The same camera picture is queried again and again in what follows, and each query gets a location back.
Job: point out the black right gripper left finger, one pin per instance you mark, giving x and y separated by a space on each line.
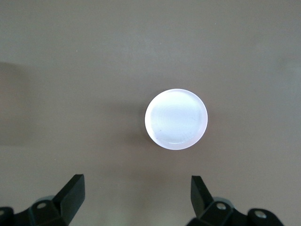
68 202

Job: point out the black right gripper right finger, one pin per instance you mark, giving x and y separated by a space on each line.
202 202

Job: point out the round pink plate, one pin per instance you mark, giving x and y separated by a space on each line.
176 118

